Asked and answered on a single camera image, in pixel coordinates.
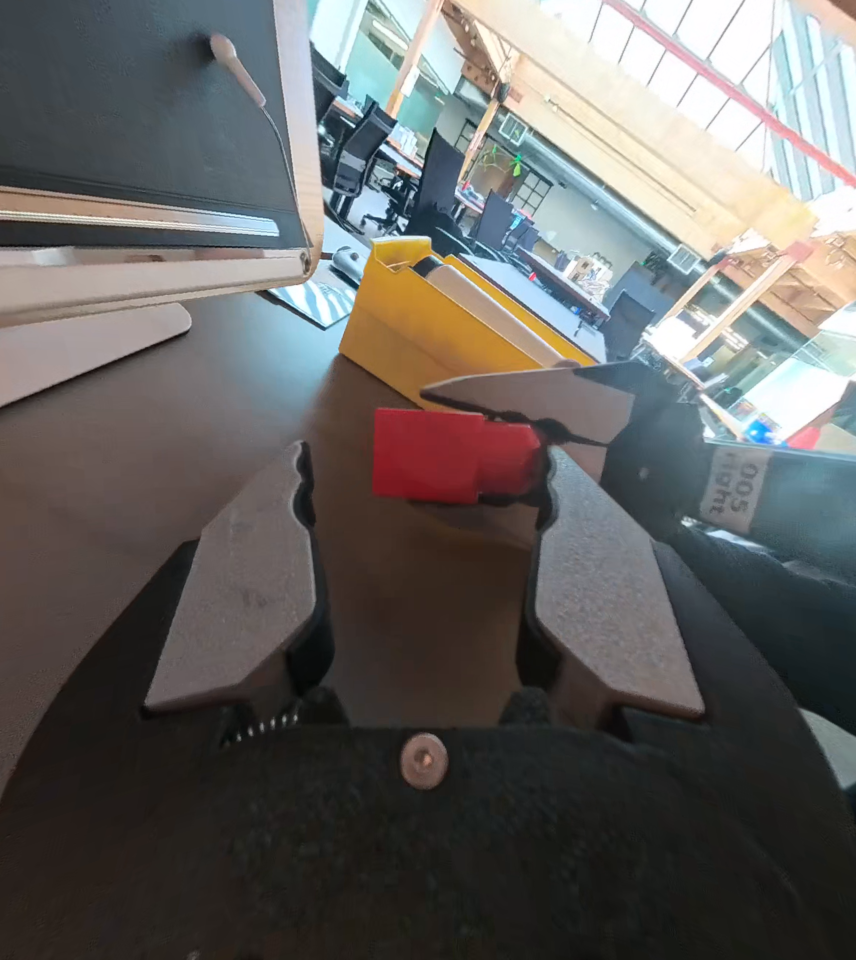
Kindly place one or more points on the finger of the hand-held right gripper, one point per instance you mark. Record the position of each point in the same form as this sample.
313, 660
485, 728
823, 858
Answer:
548, 397
585, 457

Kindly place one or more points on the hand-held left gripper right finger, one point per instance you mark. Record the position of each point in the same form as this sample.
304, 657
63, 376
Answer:
607, 607

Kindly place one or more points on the grey office table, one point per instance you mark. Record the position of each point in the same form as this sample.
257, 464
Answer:
540, 289

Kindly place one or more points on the grey computer mouse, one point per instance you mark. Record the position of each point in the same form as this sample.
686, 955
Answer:
347, 264

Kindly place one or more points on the dark printed mouse pad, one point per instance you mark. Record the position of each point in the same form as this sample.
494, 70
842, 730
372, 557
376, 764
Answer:
315, 300

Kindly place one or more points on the wooden book stand white base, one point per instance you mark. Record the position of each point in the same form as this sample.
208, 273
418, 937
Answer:
98, 112

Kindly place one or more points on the red toy building block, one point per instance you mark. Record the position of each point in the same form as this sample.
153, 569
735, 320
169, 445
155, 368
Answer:
435, 457

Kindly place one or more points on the person's right forearm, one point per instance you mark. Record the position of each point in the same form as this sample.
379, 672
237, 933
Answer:
810, 637

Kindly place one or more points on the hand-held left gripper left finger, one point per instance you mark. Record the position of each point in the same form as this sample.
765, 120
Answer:
240, 600

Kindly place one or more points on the wooden post red bracket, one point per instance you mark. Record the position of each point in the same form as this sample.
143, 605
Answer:
750, 300

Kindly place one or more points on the black office chair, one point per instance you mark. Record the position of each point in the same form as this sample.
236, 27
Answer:
494, 221
435, 187
360, 150
626, 322

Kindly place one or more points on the yellow plastic bin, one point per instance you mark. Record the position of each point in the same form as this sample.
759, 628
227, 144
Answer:
413, 330

